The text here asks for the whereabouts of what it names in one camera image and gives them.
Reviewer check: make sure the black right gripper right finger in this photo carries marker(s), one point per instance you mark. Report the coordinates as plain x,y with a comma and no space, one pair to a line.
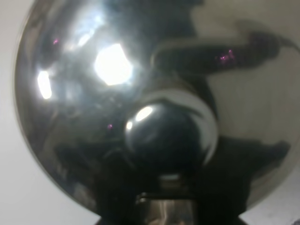
221,192

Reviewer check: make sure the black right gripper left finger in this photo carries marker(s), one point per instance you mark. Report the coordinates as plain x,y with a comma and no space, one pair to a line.
117,185

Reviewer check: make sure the stainless steel teapot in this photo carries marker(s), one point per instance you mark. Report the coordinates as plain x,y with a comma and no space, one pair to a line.
175,85

